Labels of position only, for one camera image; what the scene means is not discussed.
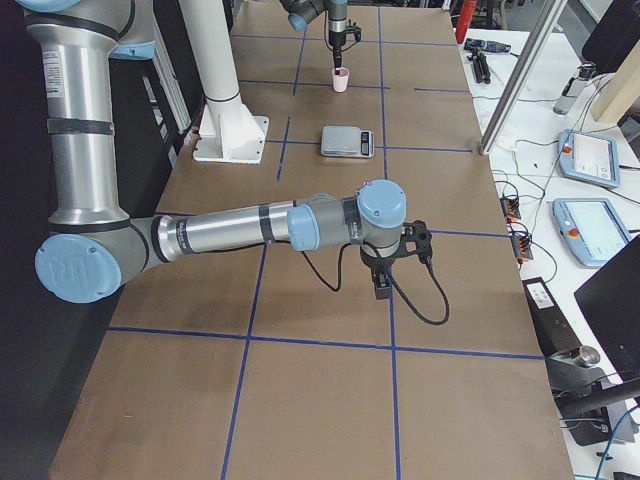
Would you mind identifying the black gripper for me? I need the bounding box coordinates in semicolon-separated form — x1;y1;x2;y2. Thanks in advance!
360;247;394;300
327;18;346;70

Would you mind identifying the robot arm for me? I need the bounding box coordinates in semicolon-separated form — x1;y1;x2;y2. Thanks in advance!
279;0;349;72
22;1;408;304

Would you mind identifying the digital kitchen scale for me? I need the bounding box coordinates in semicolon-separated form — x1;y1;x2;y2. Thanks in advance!
320;125;375;158

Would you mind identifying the red cylinder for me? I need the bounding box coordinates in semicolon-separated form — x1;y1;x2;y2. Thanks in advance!
455;0;477;44

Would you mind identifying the black folded tripod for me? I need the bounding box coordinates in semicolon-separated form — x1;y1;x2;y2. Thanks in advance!
468;48;491;84

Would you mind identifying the black box with label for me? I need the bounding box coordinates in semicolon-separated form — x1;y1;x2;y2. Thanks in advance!
522;277;583;357

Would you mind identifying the near teach pendant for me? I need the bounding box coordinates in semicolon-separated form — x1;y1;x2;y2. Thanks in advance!
552;198;632;268

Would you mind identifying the teach pendant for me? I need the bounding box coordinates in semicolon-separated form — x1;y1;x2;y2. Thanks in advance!
559;129;621;189
552;198;632;268

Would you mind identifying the far teach pendant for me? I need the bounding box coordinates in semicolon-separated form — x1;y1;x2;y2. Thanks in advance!
559;129;621;189

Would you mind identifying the black monitor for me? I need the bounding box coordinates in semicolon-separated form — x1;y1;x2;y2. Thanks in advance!
574;238;640;378

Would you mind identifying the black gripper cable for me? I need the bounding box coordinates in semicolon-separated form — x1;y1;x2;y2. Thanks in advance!
299;242;450;325

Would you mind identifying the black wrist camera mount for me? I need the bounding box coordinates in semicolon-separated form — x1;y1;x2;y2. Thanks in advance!
396;220;433;265

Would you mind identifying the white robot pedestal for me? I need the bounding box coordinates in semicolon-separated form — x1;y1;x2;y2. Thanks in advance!
179;0;269;164

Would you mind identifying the aluminium frame post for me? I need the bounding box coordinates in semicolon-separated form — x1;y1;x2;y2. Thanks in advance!
478;0;568;156

